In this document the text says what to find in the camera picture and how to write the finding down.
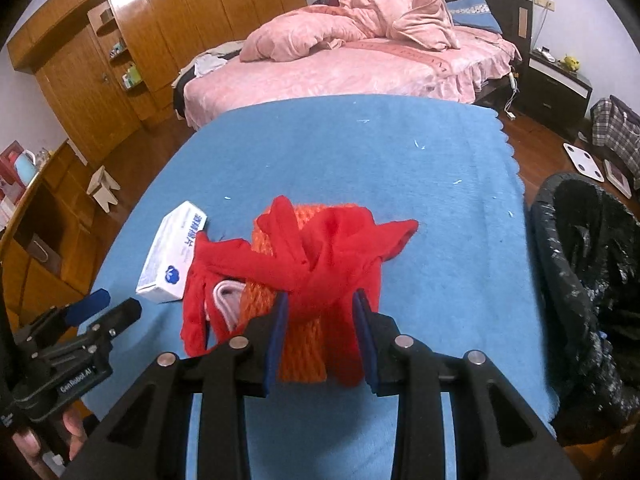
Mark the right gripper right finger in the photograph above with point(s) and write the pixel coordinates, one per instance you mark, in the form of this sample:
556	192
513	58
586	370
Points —
384	363

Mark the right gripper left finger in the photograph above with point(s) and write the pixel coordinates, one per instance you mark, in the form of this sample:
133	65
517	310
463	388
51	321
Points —
256	368

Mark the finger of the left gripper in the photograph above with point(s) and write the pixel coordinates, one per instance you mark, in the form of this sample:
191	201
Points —
114	322
82	310

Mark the orange mesh net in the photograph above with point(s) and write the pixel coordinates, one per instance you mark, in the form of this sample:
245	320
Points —
303	358

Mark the white medicine box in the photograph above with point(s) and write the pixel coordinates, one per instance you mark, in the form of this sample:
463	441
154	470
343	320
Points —
163	276

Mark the red cloth strip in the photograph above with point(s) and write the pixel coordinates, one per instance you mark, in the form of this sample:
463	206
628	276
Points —
320	267

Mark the black trash bin bag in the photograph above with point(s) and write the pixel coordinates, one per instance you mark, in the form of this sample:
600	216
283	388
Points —
587	244

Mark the person left hand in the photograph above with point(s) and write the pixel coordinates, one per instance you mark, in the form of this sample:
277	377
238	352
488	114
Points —
33	448

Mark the wooden side cabinet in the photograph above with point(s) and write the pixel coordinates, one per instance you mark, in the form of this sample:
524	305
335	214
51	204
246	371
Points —
48	251

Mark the blue table cloth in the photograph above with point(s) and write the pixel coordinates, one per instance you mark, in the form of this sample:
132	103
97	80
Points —
465	280

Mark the white small stool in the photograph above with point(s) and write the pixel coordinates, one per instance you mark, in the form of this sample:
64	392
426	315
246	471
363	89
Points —
101	188

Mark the blue kettle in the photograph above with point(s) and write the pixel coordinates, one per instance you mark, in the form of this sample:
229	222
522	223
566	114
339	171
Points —
25	166

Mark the wooden wardrobe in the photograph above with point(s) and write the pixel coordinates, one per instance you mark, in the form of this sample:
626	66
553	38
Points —
106	66

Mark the clothes pile on bed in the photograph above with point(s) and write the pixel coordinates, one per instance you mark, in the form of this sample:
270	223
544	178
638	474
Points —
210	60

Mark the white bathroom scale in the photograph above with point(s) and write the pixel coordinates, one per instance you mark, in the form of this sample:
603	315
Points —
583	162

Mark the framed picture on floor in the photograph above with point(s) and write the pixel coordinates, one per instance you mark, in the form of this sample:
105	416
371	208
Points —
618	179

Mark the pink bed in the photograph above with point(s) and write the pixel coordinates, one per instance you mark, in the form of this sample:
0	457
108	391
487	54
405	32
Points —
373	66

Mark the black nightstand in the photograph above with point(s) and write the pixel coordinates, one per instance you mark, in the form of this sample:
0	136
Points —
553	96

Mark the plaid bag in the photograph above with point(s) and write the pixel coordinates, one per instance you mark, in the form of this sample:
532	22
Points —
615	126

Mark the yellow toy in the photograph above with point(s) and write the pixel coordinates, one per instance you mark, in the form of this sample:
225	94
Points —
570	63

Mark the pink crumpled duvet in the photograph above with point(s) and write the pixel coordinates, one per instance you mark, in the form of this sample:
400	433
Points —
295	34

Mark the blue pillow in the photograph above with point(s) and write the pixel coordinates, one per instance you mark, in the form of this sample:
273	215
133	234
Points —
475	14

